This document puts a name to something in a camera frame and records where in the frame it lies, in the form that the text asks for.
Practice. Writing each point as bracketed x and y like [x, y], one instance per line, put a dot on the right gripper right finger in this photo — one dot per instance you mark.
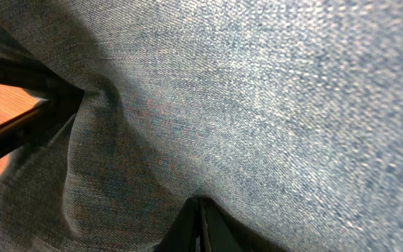
[200, 226]

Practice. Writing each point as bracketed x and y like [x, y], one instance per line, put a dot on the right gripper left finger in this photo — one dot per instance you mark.
[62, 101]

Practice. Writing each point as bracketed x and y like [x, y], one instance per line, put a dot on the light blue denim jeans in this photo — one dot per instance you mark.
[289, 114]

